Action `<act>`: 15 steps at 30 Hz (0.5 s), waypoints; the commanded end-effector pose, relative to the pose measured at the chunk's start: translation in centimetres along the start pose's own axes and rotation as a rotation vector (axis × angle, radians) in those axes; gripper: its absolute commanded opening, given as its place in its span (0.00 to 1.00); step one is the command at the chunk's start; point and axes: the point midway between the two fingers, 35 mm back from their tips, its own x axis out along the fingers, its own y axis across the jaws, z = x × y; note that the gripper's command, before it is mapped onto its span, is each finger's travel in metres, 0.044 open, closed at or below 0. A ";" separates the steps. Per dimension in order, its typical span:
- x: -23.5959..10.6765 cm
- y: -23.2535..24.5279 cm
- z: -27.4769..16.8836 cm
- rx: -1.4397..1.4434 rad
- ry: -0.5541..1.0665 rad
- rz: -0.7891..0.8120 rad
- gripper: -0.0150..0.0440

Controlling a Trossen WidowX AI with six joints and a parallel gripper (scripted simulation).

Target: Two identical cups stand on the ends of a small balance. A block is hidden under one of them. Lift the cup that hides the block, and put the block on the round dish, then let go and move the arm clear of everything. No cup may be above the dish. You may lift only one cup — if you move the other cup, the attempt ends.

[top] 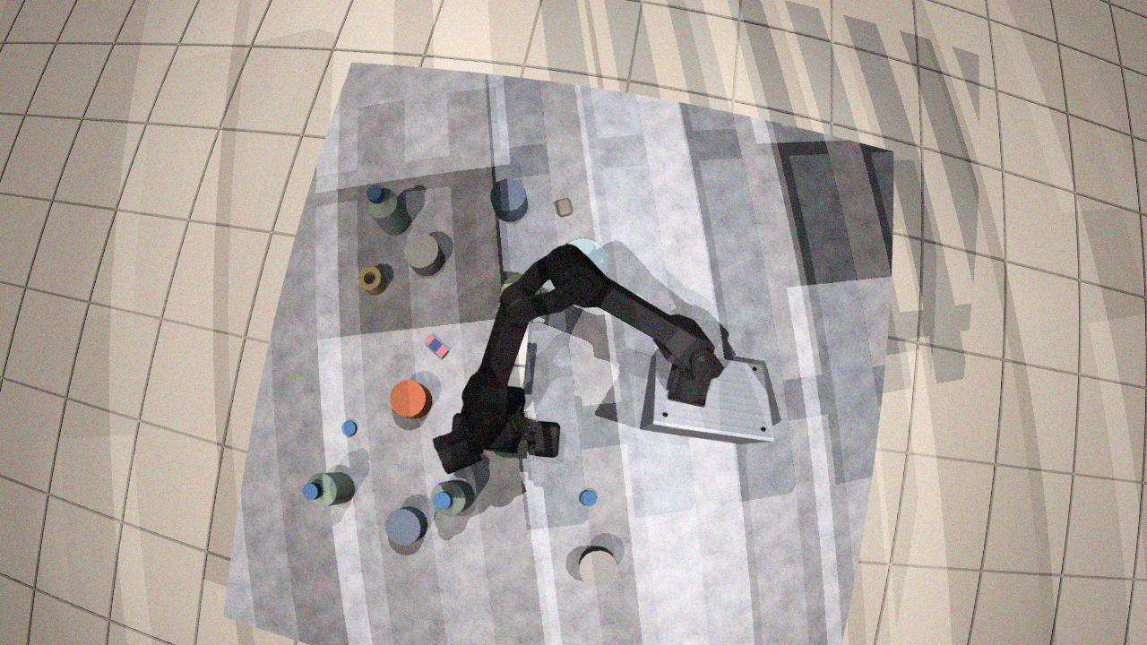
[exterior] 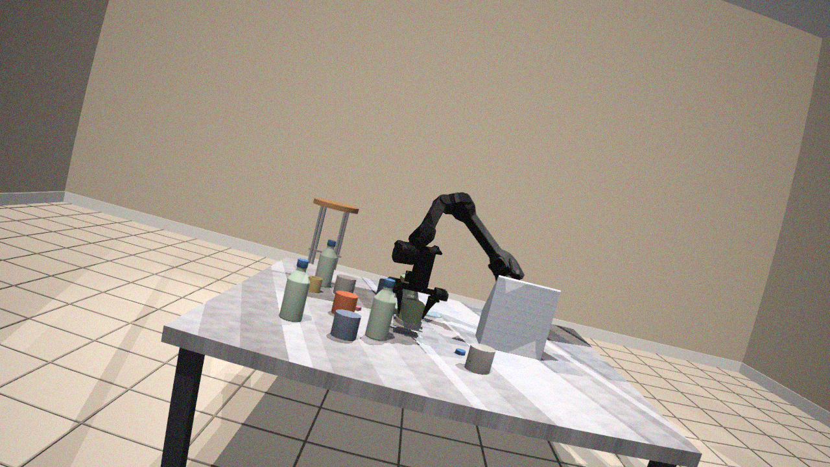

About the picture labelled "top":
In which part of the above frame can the pink eraser with blue sleeve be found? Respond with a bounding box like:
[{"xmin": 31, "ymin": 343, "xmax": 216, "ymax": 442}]
[{"xmin": 424, "ymin": 334, "xmax": 448, "ymax": 358}]

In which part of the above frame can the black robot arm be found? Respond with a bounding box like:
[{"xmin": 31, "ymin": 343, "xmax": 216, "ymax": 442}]
[{"xmin": 432, "ymin": 244, "xmax": 724, "ymax": 474}]

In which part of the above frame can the orange-brown cylinder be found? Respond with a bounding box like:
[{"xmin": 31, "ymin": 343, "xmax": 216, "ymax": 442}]
[{"xmin": 390, "ymin": 380, "xmax": 432, "ymax": 418}]

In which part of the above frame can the pale green cylinder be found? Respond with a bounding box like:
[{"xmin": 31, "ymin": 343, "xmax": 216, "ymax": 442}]
[{"xmin": 502, "ymin": 273, "xmax": 541, "ymax": 295}]

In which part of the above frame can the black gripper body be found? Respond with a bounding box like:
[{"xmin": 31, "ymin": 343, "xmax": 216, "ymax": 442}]
[{"xmin": 452, "ymin": 413, "xmax": 560, "ymax": 458}]

